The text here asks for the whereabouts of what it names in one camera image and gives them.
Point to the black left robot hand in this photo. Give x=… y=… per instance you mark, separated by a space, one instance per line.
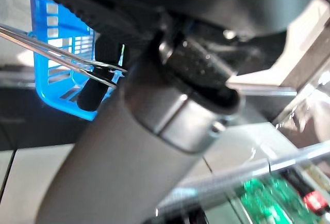
x=154 y=2

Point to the blue plastic mesh basket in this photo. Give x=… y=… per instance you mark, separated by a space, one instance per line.
x=42 y=61

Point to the glossy brown shelf end panel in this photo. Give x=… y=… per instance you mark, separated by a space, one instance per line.
x=309 y=115

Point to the green bottle yellow cap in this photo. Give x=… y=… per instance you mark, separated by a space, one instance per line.
x=278 y=200

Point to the cola bottle red label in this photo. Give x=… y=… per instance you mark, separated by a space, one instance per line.
x=313 y=200

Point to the clear plastic price rail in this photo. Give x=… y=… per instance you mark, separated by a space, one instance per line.
x=232 y=175

